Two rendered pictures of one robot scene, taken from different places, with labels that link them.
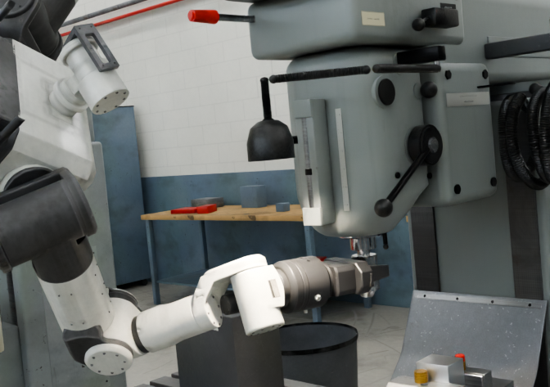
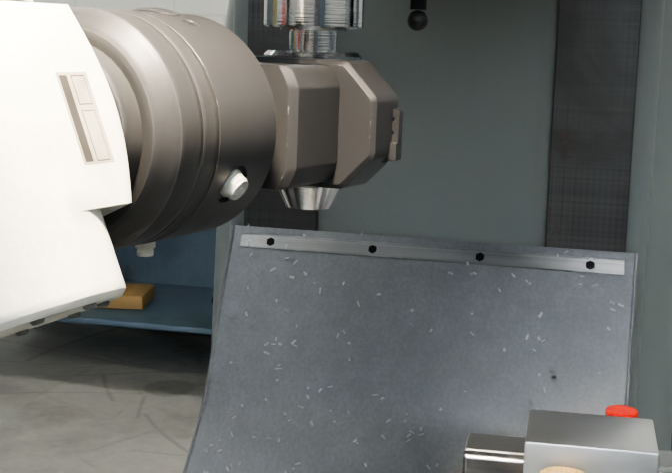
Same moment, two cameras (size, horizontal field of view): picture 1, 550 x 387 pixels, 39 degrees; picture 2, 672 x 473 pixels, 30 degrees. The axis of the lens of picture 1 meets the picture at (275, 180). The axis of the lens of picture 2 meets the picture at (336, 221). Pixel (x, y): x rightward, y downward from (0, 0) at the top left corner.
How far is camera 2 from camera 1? 91 cm
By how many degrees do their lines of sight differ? 32
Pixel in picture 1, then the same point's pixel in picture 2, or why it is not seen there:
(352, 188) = not seen: outside the picture
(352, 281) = (330, 135)
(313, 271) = (226, 65)
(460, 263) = not seen: hidden behind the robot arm
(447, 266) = not seen: hidden behind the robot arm
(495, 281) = (490, 201)
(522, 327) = (573, 325)
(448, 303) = (344, 263)
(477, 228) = (454, 55)
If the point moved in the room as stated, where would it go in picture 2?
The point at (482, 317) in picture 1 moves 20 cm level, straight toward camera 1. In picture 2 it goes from (452, 300) to (576, 371)
